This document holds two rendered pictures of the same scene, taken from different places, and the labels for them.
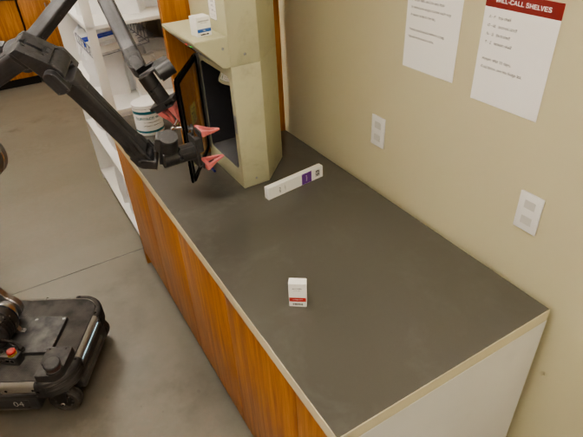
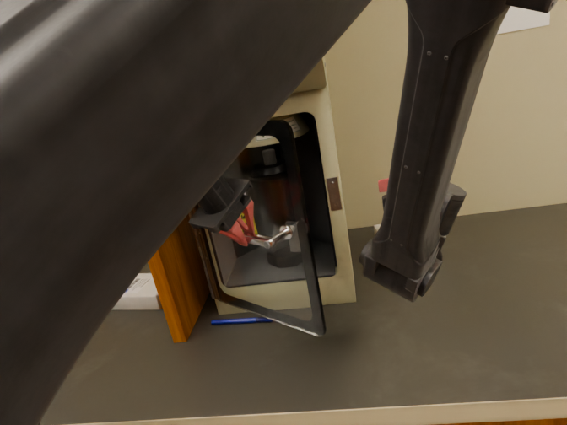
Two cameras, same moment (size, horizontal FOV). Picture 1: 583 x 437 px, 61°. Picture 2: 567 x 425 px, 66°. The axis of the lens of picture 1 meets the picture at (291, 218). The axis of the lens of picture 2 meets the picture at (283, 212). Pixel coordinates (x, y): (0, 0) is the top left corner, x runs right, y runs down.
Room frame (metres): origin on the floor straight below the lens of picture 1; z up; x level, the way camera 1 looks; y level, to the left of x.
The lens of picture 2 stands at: (1.23, 0.89, 1.49)
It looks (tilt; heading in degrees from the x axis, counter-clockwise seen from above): 21 degrees down; 309
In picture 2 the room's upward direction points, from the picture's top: 11 degrees counter-clockwise
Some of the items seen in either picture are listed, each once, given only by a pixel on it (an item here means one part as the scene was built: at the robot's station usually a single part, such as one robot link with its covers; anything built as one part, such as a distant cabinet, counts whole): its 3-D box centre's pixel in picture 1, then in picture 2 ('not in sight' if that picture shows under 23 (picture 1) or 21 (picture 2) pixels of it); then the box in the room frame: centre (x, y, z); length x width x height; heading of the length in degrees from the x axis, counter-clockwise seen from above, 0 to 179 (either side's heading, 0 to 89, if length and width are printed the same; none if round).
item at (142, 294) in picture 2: not in sight; (143, 290); (2.19, 0.34, 0.96); 0.16 x 0.12 x 0.04; 20
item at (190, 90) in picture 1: (193, 118); (245, 228); (1.77, 0.35, 1.19); 0.30 x 0.01 x 0.40; 175
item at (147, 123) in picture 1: (147, 115); not in sight; (2.24, 0.65, 1.02); 0.13 x 0.13 x 0.15
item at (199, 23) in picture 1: (199, 25); not in sight; (1.69, 0.26, 1.54); 0.05 x 0.05 x 0.06; 34
